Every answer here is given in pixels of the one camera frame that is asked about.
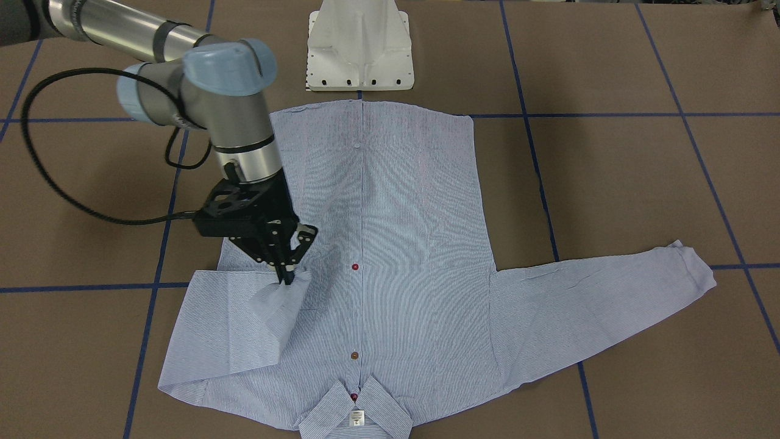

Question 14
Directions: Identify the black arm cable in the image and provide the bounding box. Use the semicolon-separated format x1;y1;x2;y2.
21;67;211;226

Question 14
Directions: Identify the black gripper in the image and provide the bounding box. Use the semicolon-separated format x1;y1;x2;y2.
193;171;318;285

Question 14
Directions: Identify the light blue striped shirt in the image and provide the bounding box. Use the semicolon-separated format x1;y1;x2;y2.
158;100;716;438

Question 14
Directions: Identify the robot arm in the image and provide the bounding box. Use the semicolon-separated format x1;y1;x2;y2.
2;1;318;285

